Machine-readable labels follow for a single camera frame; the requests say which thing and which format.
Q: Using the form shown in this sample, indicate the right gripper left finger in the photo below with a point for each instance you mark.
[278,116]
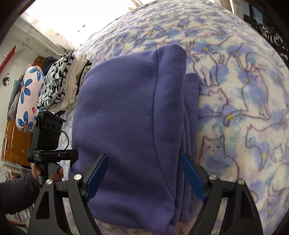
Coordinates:
[49,215]

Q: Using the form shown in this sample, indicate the purple zip hoodie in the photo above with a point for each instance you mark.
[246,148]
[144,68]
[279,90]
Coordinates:
[132,108]

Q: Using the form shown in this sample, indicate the person's left forearm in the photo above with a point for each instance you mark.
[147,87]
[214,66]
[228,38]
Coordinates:
[18,195]

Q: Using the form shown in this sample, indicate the person's left hand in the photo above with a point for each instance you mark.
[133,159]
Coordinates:
[36,172]

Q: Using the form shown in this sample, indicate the brown wooden cabinet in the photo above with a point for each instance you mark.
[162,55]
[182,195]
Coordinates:
[16,143]

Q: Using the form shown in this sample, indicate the black white patterned garment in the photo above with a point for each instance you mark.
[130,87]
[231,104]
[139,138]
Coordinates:
[53,89]

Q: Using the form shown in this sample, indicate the blue flower print pillow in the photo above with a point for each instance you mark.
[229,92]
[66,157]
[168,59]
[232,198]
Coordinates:
[30,88]

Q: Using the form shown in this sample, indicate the cat print fleece blanket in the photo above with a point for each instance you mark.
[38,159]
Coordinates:
[243,103]

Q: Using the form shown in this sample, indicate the cream folded garment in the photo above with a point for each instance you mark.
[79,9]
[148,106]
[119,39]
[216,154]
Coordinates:
[70,85]

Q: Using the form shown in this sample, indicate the black hanging bag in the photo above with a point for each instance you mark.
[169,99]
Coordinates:
[274,27]

